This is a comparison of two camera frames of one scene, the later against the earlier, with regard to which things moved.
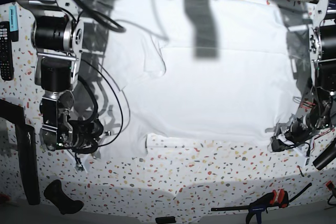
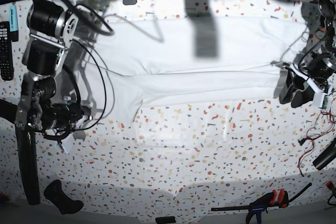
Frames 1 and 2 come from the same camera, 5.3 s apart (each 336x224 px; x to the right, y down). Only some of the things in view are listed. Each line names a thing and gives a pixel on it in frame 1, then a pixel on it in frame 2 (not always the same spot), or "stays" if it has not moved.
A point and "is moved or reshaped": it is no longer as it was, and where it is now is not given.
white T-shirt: (196, 64) is moved or reshaped
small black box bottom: (165, 220) stays
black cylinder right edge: (326, 157) stays
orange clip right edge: (330, 185) stays
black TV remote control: (6, 60) stays
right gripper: (84, 135) → (60, 118)
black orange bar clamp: (279, 198) stays
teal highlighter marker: (13, 24) stays
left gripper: (298, 135) → (316, 69)
